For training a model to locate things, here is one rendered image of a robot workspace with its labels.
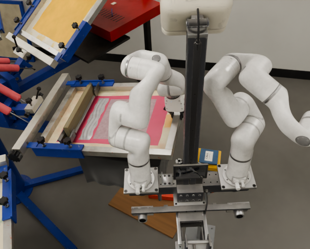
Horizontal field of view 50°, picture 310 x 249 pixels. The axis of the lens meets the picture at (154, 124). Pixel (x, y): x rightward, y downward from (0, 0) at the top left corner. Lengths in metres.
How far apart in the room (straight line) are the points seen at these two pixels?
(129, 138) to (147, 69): 0.28
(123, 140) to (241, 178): 0.56
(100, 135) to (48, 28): 1.08
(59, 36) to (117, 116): 1.36
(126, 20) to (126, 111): 1.61
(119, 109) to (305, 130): 0.66
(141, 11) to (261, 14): 1.35
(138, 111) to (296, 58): 2.96
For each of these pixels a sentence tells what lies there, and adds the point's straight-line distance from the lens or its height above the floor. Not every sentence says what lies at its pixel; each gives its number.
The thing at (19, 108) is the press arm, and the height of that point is 1.05.
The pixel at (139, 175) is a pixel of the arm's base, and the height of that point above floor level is 1.24.
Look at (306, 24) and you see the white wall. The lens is 3.82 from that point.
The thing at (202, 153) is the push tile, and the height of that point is 0.97.
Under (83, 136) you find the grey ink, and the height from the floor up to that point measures 1.04.
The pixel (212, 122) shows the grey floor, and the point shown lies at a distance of 3.42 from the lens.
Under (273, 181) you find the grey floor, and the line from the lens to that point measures 3.06.
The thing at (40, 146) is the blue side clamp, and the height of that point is 1.05.
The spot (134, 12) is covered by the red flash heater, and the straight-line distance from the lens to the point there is 2.92.
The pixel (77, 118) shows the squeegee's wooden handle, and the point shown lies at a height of 1.09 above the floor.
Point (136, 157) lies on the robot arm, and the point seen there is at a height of 1.36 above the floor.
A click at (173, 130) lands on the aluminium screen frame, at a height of 1.14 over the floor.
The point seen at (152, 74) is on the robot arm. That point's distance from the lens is 1.22.
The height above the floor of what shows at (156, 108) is 1.09.
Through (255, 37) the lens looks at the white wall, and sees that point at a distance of 3.85.
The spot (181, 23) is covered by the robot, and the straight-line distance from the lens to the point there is 1.05.
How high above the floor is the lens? 2.41
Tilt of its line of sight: 45 degrees down
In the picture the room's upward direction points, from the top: 3 degrees counter-clockwise
